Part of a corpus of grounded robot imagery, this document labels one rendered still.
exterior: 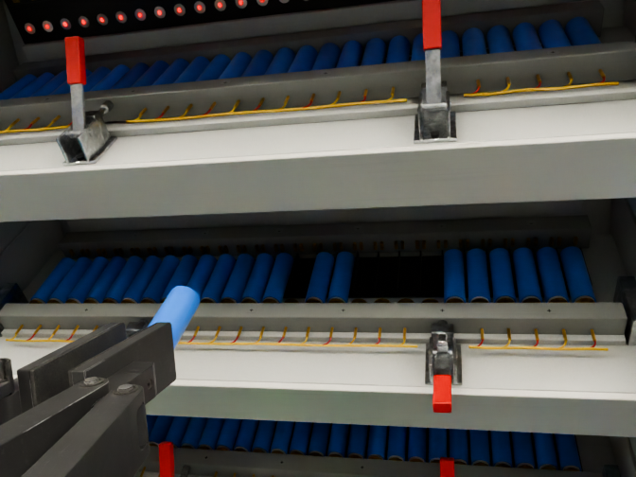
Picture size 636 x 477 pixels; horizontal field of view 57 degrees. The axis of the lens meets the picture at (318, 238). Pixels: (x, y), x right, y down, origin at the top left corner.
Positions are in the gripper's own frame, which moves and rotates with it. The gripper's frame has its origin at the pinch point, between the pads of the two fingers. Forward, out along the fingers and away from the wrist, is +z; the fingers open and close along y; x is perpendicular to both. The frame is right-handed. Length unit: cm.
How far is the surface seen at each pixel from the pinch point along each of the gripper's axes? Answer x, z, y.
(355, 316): 3.9, 24.4, -7.5
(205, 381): 8.6, 21.2, 4.9
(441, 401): 7.1, 14.7, -14.4
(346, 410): 11.1, 22.0, -6.8
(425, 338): 5.8, 24.6, -13.2
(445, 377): 6.5, 17.7, -14.7
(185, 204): -6.4, 18.7, 4.2
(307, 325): 4.7, 24.9, -3.2
